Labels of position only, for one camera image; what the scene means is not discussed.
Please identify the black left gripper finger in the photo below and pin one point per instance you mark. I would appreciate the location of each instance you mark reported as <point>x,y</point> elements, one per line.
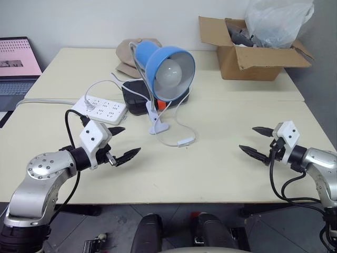
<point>117,131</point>
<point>129,156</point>

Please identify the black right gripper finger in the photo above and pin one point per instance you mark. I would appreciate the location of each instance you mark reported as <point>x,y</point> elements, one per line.
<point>253,153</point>
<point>262,130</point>

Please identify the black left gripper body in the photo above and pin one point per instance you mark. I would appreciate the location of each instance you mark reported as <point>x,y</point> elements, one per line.
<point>104,155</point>

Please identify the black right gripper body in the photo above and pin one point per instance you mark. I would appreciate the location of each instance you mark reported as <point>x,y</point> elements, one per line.
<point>277,153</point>

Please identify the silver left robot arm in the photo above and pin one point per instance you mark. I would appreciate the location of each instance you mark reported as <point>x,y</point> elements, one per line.
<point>39,182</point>

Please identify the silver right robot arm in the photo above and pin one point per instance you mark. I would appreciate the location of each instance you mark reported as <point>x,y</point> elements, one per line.
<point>319,163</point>

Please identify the blue clip desk lamp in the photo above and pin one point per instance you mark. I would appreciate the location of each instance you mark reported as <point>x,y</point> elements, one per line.
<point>150,54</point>

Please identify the white power strip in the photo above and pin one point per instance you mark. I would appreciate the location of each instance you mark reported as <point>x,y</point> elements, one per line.
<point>108,108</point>

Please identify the black plastic case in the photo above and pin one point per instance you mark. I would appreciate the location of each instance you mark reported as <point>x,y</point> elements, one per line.
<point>131,98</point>

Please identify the white plug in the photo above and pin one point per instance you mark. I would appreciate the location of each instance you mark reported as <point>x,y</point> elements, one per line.
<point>89,105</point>

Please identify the orange plastic piece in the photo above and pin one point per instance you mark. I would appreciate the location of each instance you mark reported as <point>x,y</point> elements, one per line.
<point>160,104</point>

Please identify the brown cardboard box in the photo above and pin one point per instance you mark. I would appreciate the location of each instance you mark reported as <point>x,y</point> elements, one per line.
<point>247,69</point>

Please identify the white light bulb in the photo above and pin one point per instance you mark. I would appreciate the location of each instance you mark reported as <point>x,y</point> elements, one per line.
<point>168,71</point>

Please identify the beige cloth hat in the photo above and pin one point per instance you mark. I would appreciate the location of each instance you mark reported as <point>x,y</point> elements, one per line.
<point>126,52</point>

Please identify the dark rounded shape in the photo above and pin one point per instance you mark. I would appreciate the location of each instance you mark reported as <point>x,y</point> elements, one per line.
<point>147,234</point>
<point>213,232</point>

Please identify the black caster wheel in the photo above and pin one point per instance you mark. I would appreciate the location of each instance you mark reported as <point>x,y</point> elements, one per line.
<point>96,241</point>

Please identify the dark items in cardboard box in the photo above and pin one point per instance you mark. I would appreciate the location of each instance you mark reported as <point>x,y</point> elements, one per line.
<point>237,37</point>

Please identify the clear plastic bag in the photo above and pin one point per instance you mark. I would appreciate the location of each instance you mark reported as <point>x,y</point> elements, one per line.
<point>273,23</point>

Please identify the grey laptop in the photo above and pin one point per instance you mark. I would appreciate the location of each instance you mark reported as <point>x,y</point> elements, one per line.
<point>15,66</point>

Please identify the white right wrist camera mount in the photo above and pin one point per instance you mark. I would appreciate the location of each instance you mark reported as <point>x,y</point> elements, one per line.
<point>288,134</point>

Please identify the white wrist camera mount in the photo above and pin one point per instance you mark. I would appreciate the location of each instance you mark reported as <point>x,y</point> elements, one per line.
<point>93,135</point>
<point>288,134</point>

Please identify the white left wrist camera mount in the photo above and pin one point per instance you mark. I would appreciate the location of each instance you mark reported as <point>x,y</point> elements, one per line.
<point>93,135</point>

